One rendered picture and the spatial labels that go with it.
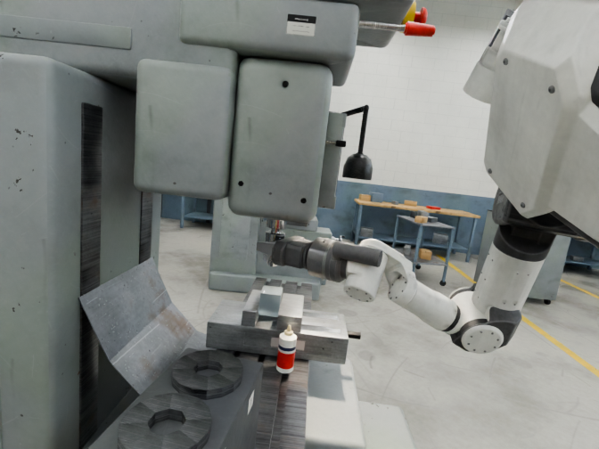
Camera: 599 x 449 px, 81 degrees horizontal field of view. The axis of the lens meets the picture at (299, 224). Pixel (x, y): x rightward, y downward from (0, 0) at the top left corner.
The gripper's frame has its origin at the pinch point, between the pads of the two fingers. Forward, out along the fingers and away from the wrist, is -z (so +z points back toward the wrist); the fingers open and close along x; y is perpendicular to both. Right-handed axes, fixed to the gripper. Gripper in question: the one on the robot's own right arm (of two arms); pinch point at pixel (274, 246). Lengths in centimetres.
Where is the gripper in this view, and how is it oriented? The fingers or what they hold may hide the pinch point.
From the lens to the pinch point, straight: 84.2
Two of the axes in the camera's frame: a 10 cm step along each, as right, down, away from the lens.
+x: -4.6, 1.0, -8.8
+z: 8.8, 1.7, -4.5
